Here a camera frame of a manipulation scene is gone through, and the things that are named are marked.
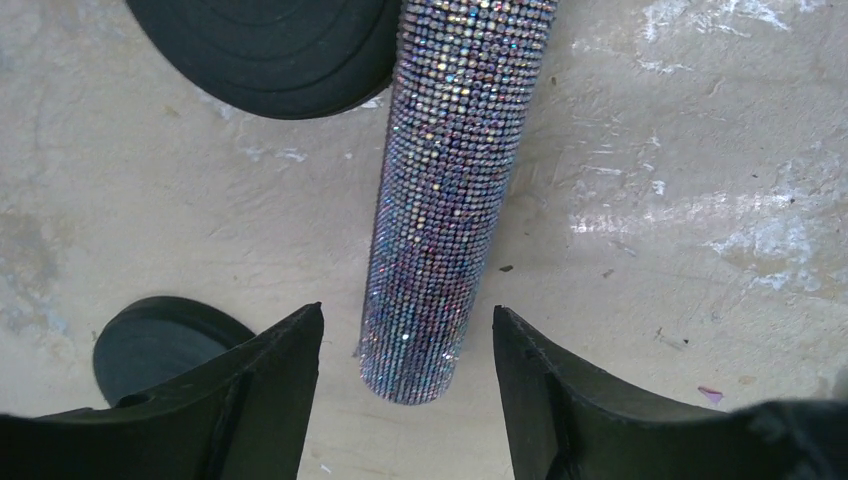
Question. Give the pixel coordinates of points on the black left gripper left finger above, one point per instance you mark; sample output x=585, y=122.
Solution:
x=241, y=415

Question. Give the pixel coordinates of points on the rhinestone silver microphone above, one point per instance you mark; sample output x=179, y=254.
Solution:
x=463, y=82

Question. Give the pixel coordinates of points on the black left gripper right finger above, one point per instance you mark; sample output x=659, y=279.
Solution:
x=566, y=418

